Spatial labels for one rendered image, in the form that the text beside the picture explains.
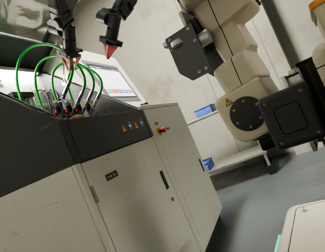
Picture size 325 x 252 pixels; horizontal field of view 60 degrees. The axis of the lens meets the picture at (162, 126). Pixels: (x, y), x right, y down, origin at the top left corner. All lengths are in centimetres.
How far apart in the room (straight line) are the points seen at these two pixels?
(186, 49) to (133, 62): 351
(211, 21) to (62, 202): 78
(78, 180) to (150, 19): 351
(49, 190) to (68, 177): 10
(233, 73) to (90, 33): 422
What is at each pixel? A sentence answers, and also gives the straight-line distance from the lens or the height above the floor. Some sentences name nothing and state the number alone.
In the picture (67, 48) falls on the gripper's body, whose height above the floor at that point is 129.
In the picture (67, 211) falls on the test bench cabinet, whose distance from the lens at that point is 106.
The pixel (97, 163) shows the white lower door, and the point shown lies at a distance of 108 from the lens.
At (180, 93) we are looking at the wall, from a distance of 401.
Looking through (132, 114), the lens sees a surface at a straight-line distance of 147.
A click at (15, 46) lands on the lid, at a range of 178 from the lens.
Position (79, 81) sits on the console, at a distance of 182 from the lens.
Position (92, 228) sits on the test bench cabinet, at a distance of 103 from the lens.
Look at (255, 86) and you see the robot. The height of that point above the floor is 79.
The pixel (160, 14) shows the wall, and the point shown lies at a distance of 421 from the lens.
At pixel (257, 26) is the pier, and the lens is 346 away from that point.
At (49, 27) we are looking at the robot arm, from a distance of 140.
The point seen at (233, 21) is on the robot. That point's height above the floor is 100.
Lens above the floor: 76
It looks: 2 degrees up
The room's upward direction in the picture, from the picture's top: 23 degrees counter-clockwise
